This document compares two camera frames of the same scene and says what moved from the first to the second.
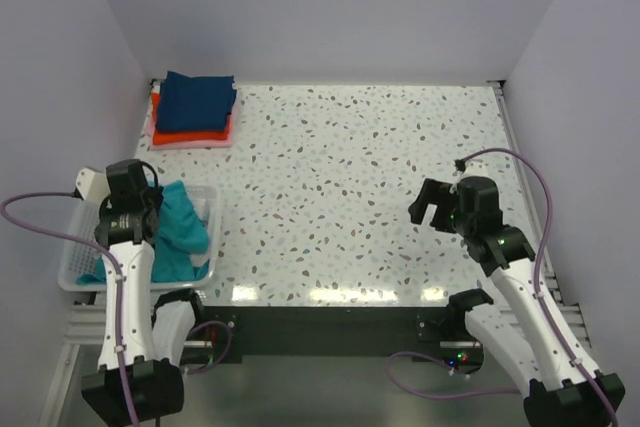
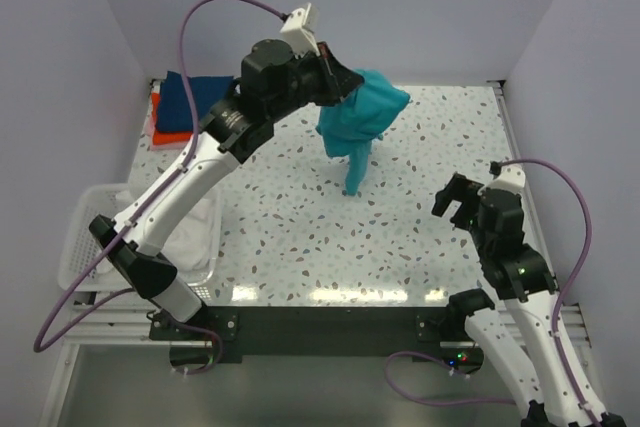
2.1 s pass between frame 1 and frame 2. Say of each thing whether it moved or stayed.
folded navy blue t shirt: stayed
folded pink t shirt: stayed
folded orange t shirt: stayed
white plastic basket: stayed
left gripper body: moved
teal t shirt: moved
